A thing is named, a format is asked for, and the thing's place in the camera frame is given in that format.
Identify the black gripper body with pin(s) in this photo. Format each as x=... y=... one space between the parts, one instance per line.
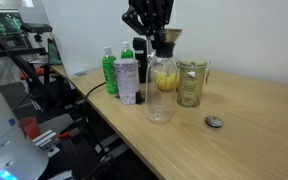
x=150 y=6

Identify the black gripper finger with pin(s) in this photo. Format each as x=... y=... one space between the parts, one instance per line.
x=135 y=20
x=165 y=20

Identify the clear glass carafe bottle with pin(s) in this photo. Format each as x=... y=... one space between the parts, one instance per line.
x=160 y=103

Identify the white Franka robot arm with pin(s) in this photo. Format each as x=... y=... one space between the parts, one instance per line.
x=4 y=140

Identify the short green bottle white cap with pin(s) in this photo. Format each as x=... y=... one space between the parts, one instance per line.
x=126 y=53

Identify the tall green bottle white cap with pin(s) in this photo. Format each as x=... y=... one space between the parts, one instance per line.
x=110 y=75

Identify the black thermos flask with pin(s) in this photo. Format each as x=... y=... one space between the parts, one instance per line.
x=140 y=60

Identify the white clamp-lid canister jar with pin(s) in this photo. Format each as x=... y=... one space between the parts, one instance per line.
x=128 y=81

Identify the small yellow pumpkin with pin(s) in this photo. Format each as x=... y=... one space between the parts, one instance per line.
x=167 y=83

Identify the black folded card clip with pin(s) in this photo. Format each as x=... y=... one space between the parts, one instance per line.
x=140 y=97

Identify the round metal lid disc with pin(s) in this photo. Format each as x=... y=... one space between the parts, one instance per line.
x=214 y=121

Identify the red plastic cup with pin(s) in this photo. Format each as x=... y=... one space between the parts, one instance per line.
x=30 y=128

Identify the aluminium profile piece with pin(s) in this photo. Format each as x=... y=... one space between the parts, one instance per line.
x=46 y=142

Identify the black camera on stand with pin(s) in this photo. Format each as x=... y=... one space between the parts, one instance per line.
x=35 y=27

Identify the black metal stand frame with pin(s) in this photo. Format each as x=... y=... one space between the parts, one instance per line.
x=24 y=66

